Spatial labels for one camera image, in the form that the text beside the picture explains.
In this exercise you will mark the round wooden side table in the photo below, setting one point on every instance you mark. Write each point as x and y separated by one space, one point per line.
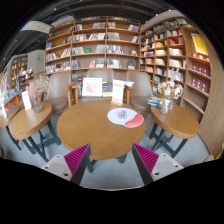
8 118
176 123
28 123

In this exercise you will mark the beige upholstered armchair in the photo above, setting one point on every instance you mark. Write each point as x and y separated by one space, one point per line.
58 93
100 73
141 90

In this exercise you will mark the low book display stand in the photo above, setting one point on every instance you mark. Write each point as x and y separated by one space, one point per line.
10 96

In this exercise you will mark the colourful book stack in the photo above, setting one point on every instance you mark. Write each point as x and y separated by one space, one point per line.
154 101

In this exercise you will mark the curved wooden bookshelf unit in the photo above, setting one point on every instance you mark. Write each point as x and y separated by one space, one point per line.
176 56

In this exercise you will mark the transparent computer mouse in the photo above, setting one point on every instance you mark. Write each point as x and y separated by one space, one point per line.
122 114

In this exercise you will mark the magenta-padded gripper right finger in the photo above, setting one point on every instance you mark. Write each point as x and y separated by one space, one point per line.
148 160

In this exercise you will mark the small white table sign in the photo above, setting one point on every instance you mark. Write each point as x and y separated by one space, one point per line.
26 100

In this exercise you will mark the glass vase pink dried flowers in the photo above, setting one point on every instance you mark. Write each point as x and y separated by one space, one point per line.
36 105

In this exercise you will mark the wide wooden bookshelf unit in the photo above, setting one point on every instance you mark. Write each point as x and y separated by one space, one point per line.
96 43

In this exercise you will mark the glass vase white dried flowers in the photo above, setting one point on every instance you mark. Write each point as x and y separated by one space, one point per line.
165 106

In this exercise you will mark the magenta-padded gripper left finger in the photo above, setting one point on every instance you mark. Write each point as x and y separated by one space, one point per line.
75 160

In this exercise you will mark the white mouse pad red rest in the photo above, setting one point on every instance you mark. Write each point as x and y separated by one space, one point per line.
112 118

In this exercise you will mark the white framed picture board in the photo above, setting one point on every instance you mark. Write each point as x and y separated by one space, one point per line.
92 87

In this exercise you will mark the small distant bookshelf unit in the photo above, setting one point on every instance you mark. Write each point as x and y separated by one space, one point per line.
21 70

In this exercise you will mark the dark cover book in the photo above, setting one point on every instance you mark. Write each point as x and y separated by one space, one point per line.
107 88

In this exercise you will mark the white red standing sign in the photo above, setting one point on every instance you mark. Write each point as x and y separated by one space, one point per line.
118 91

